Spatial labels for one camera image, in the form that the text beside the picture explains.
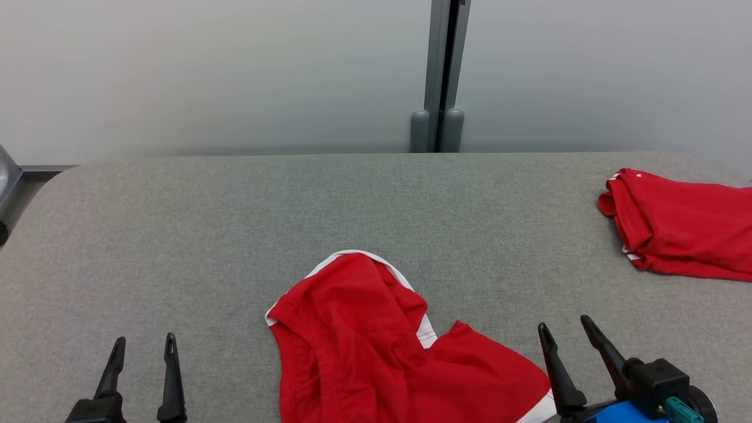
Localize teal right cable connector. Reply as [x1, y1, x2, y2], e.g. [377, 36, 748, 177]
[664, 397, 704, 423]

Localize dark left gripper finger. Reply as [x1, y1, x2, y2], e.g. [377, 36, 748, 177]
[94, 337, 126, 400]
[157, 333, 187, 423]

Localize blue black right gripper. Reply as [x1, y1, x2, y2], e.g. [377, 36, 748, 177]
[538, 315, 668, 423]

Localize red shorts with white trim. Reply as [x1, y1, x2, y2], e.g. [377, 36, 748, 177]
[264, 250, 556, 423]

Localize grey partition post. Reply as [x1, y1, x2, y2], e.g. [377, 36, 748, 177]
[424, 0, 472, 153]

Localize red white basketball jersey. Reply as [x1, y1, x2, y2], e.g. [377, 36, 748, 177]
[598, 168, 752, 283]

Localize grey cylindrical post foot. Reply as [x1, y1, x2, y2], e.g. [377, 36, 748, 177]
[442, 108, 465, 153]
[410, 109, 431, 153]

